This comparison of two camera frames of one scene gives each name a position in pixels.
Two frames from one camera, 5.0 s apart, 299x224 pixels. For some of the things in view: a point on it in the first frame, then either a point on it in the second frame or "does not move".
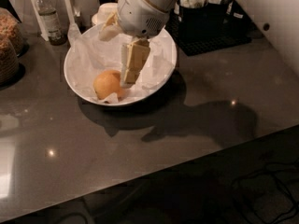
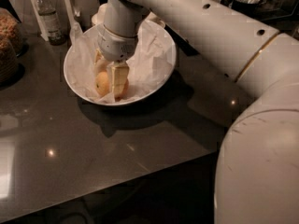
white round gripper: [140, 18] → [116, 47]
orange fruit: [107, 82] does not move
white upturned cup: [104, 13] does not move
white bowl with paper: [90, 57] does not move
